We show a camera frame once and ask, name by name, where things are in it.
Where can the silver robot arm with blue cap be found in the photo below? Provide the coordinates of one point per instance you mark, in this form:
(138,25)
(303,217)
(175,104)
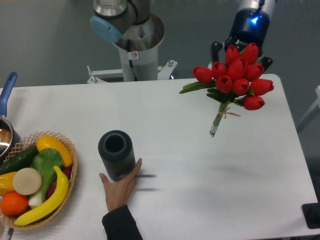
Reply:
(124,13)

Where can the dark grey ribbed vase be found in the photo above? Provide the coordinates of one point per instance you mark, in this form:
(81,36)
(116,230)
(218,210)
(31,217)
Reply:
(117,153)

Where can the person's bare hand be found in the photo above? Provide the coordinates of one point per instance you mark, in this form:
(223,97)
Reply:
(117,194)

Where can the yellow banana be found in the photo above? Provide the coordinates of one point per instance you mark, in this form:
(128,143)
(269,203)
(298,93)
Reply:
(51,204)

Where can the orange fruit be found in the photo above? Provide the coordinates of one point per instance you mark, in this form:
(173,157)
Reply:
(14,204)

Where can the green cucumber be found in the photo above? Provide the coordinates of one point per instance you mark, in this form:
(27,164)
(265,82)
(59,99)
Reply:
(19,161)

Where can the black sleeved forearm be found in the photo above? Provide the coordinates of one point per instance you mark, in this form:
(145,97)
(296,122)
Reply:
(119,224)

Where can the beige round disc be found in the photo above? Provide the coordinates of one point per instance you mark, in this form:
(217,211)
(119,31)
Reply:
(27,181)

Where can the green bok choy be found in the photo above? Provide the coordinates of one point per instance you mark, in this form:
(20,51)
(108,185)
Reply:
(44,164)

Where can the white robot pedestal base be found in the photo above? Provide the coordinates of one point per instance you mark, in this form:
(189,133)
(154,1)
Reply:
(138,50)

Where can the red tulip bouquet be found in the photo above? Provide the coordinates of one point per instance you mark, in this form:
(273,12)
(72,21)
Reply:
(237,81)

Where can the purple red vegetable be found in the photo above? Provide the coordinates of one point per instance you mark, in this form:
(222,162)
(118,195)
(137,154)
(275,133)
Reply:
(68,172)

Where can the white furniture frame right edge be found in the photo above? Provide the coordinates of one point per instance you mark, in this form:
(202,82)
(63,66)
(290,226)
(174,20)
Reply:
(310,113)

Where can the black device at table edge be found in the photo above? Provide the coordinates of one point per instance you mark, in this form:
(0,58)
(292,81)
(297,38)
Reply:
(311,212)

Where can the dark blue robot gripper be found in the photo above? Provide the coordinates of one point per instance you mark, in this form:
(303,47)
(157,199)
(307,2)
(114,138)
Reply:
(248,27)

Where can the blue handled saucepan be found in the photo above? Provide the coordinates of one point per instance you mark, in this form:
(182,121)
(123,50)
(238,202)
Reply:
(8,136)

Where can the yellow bell pepper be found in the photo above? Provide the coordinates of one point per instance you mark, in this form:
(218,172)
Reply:
(6,183)

